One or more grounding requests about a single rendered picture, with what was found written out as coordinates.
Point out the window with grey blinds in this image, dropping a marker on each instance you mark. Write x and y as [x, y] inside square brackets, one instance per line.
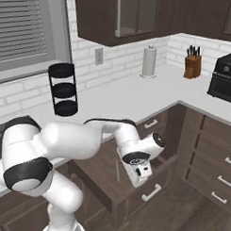
[23, 26]

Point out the brown cabinet door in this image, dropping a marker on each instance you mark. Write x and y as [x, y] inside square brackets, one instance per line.
[19, 214]

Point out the glass cabinet door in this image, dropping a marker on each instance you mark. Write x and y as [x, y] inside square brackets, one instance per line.
[138, 14]

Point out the small brown drawer front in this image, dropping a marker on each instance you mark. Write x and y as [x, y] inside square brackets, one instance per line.
[151, 129]

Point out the brown open drawer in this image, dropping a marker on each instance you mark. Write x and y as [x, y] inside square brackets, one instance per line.
[99, 170]

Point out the wooden knife block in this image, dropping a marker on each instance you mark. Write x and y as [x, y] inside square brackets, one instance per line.
[192, 66]

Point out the black three-tier stand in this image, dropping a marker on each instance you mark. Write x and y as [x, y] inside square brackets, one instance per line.
[63, 90]

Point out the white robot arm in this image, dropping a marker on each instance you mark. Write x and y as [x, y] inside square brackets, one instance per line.
[66, 140]

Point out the dark brown upper cabinets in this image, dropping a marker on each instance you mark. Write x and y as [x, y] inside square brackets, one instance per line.
[95, 19]

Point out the paper towel roll on holder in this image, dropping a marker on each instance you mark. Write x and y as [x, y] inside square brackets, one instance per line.
[149, 60]

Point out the black toaster oven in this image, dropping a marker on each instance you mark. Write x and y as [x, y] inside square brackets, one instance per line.
[225, 80]

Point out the grey wall outlet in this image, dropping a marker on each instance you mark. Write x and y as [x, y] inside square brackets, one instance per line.
[99, 56]

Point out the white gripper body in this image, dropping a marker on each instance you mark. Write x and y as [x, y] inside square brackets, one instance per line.
[140, 181]

